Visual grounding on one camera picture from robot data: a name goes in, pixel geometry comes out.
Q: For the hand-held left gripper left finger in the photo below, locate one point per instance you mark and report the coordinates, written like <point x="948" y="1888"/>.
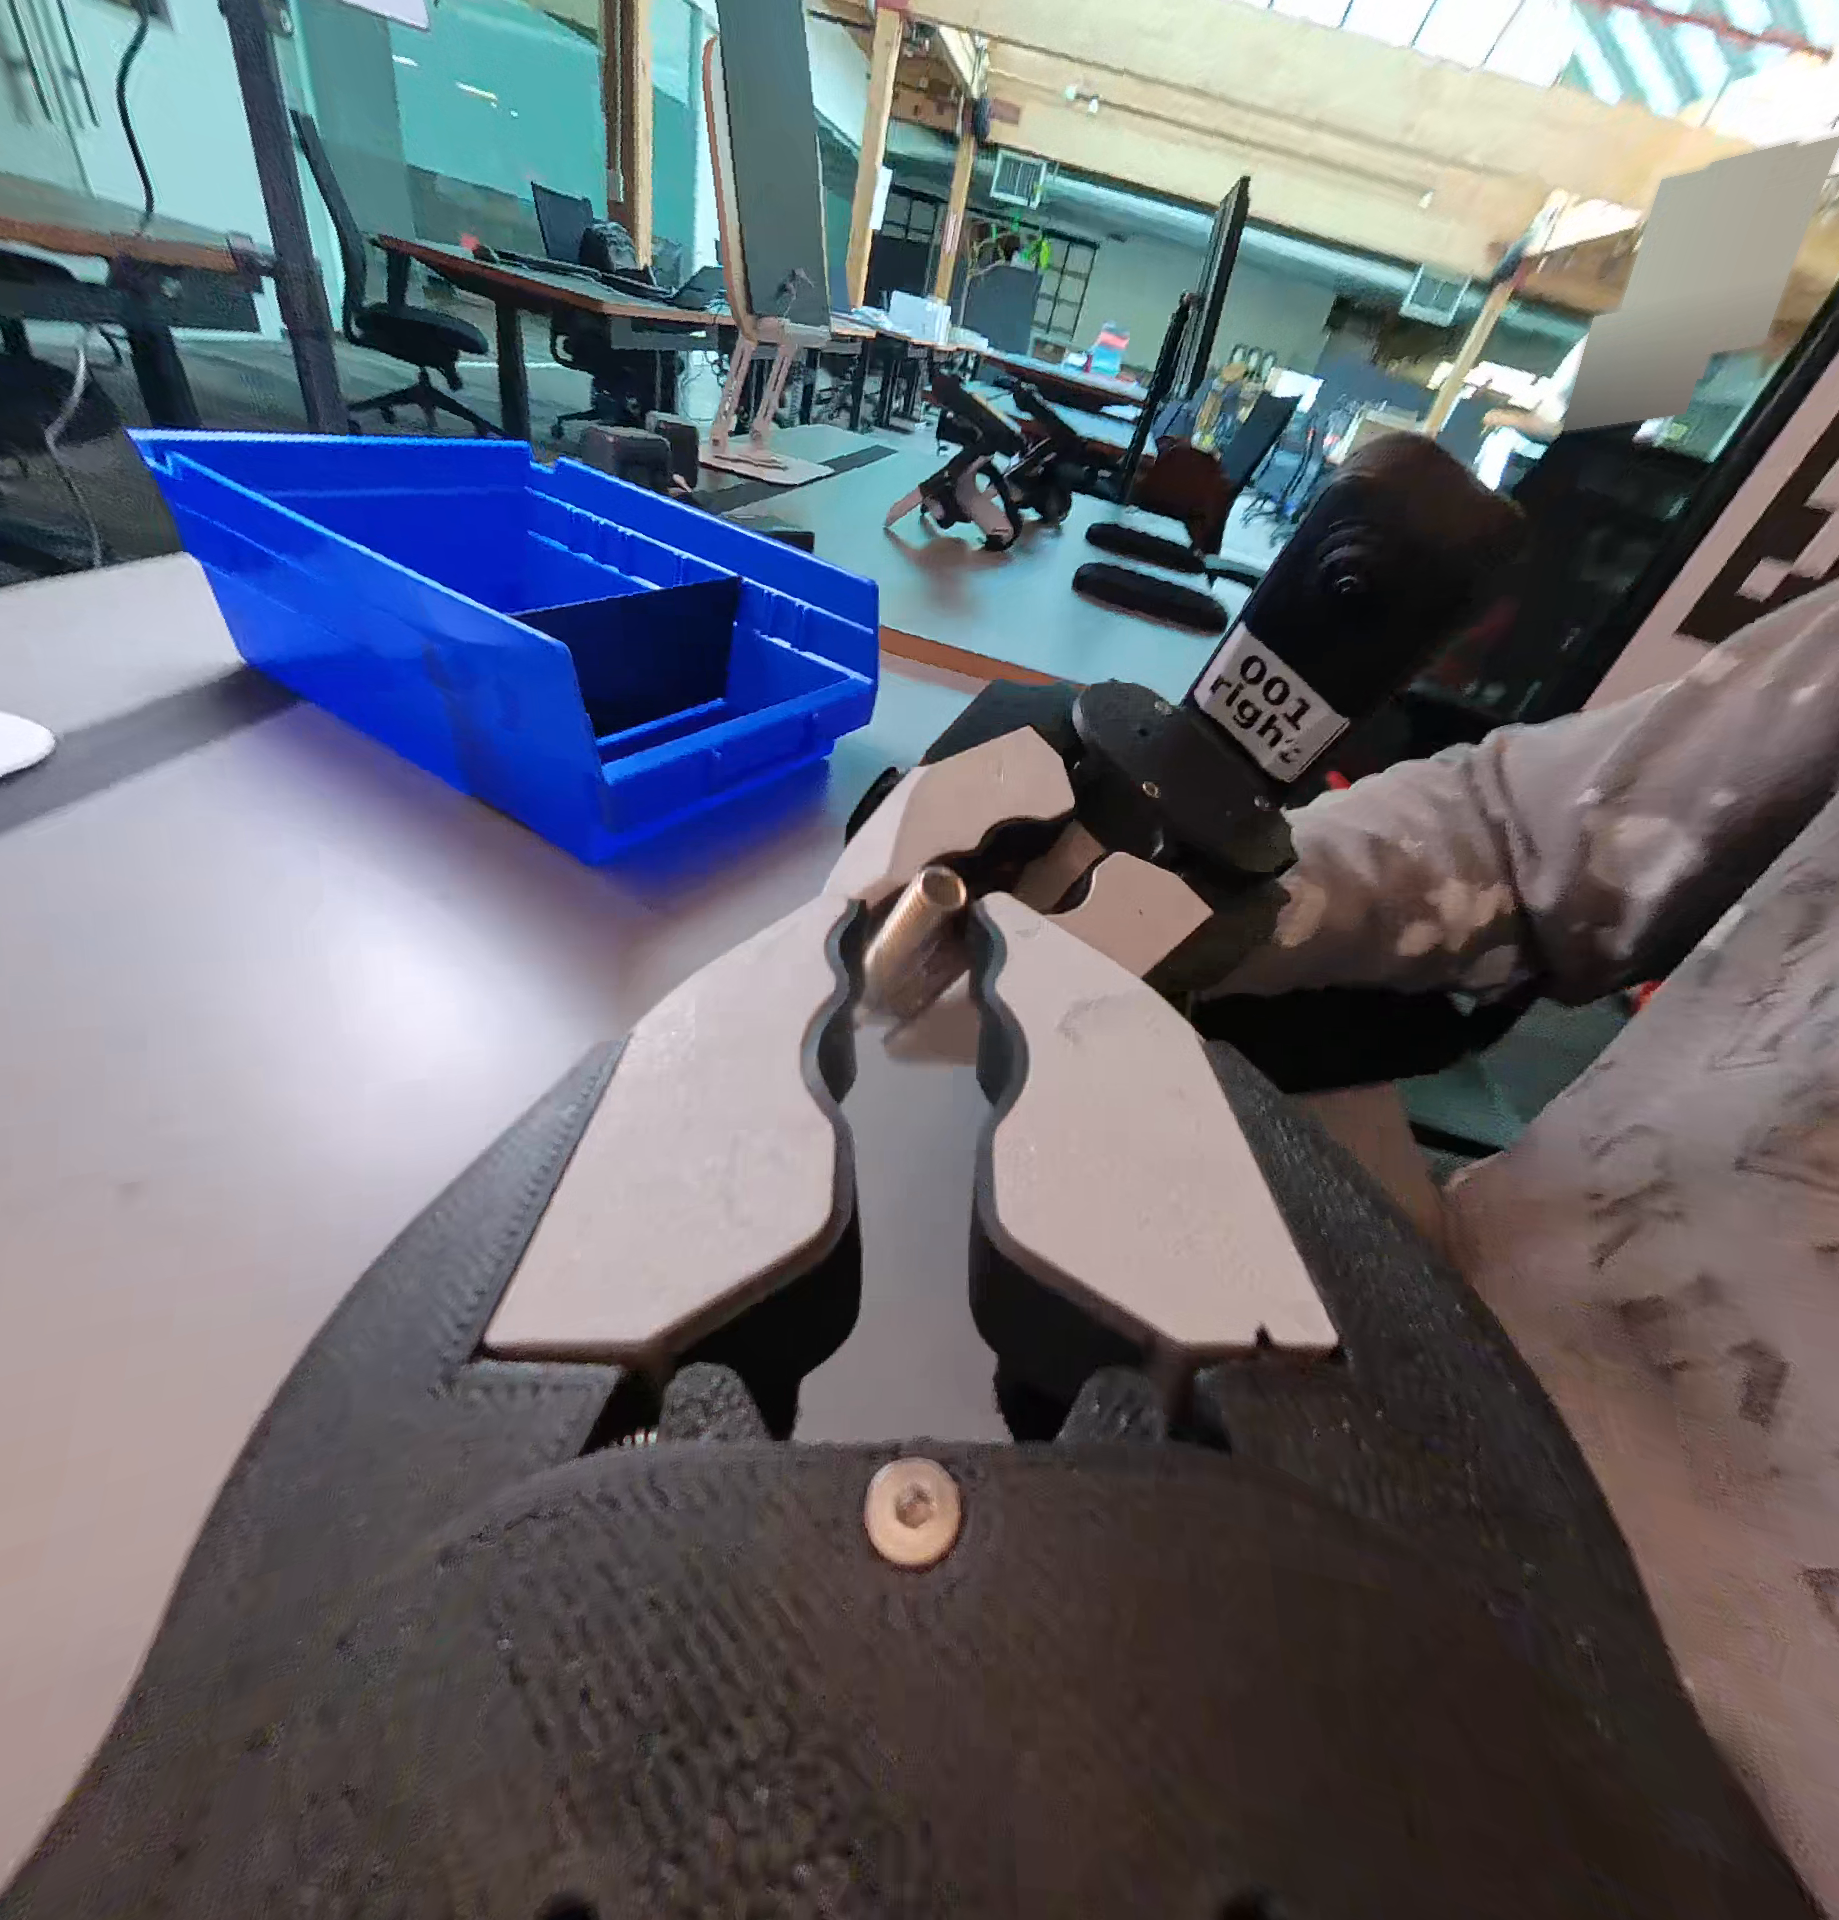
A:
<point x="678" y="1186"/>

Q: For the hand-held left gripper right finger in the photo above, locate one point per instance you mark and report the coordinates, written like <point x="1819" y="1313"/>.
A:
<point x="1145" y="1186"/>

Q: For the silver flange bolt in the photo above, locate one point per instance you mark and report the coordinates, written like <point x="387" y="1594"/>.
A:
<point x="911" y="938"/>

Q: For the black monitor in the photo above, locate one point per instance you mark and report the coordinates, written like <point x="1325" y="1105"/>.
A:
<point x="1211" y="317"/>

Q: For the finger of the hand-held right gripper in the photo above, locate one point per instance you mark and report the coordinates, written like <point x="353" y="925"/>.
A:
<point x="957" y="804"/>
<point x="1145" y="914"/>

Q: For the black bin divider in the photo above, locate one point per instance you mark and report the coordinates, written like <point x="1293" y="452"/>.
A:
<point x="651" y="653"/>

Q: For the blue plastic bin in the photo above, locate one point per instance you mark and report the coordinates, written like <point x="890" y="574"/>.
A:
<point x="410" y="661"/>

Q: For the wood-edged grey table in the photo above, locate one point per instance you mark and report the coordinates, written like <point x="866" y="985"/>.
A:
<point x="1010" y="600"/>

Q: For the black device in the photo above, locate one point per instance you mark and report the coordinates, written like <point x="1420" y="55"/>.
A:
<point x="677" y="446"/>
<point x="626" y="457"/>

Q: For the black display on easel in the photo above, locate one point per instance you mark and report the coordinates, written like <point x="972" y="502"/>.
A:
<point x="769" y="149"/>

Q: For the black tool white trim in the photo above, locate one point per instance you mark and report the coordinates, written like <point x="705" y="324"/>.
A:
<point x="1062" y="443"/>
<point x="963" y="480"/>

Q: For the black office chair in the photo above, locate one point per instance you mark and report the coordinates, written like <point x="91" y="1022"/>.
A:
<point x="1609" y="571"/>
<point x="394" y="322"/>

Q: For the person's right forearm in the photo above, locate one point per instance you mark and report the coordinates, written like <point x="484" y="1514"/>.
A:
<point x="1536" y="856"/>

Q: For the brown office chair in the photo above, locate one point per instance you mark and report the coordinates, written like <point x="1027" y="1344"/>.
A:
<point x="1191" y="496"/>

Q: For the wooden desk black legs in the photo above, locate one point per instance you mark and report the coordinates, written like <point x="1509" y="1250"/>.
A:
<point x="590" y="293"/>

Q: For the black light stand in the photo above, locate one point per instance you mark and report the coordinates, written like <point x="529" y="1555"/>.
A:
<point x="281" y="225"/>

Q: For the black framed marker board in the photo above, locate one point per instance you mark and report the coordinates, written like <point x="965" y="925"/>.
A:
<point x="1790" y="526"/>

